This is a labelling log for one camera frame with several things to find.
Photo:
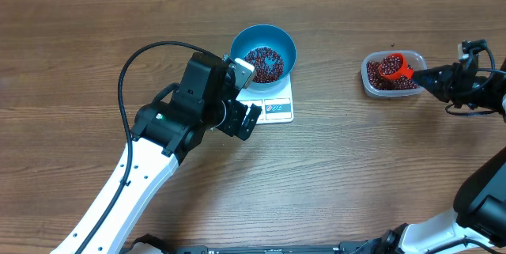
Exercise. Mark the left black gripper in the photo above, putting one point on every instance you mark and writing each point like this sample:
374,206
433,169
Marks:
232,126

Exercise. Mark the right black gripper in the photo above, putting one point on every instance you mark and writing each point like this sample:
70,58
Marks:
444,86

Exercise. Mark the orange scoop with blue handle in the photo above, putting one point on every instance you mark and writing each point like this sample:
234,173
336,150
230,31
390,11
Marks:
394,67

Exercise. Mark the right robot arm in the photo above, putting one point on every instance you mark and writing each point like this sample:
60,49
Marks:
477,217

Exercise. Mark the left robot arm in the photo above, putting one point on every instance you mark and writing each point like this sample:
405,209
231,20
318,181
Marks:
162,135

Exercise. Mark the white digital kitchen scale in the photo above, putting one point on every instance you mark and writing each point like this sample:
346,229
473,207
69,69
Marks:
275,99

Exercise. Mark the red beans in bowl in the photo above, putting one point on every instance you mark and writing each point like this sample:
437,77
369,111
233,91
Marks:
268,64

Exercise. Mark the blue bowl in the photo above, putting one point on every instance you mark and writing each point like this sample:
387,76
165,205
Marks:
266,36

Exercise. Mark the red beans in container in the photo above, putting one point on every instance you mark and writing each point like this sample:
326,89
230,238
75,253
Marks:
380,83

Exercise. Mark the clear plastic container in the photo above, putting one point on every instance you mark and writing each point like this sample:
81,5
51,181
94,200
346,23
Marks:
415,60

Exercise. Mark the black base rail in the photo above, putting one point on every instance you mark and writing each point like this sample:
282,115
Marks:
152,244

